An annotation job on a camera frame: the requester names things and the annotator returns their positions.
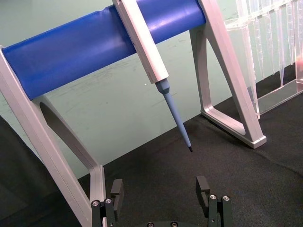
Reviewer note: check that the white stand with blue bar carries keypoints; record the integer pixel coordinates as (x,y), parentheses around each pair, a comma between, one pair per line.
(71,59)

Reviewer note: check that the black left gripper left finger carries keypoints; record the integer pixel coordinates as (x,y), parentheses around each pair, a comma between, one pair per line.
(117,201)

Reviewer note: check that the clear pipette tip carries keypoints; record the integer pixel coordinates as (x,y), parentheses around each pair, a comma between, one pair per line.
(271,47)
(283,59)
(260,54)

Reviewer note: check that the white pipette with blue shaft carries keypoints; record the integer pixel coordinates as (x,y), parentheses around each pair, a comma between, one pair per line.
(144,52)

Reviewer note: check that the clear plastic tip rack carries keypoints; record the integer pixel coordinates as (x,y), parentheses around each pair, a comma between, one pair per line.
(279,97)

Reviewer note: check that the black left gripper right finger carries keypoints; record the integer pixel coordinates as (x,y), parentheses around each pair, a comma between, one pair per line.
(203,189)

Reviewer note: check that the black table cloth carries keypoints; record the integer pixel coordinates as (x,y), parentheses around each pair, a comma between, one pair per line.
(165,179)

